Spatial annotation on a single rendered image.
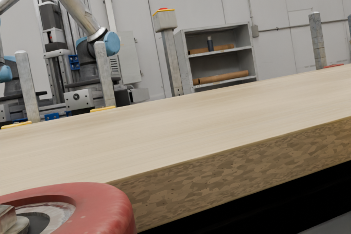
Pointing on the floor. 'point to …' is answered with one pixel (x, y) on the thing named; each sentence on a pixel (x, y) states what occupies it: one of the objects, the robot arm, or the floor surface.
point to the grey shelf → (183, 36)
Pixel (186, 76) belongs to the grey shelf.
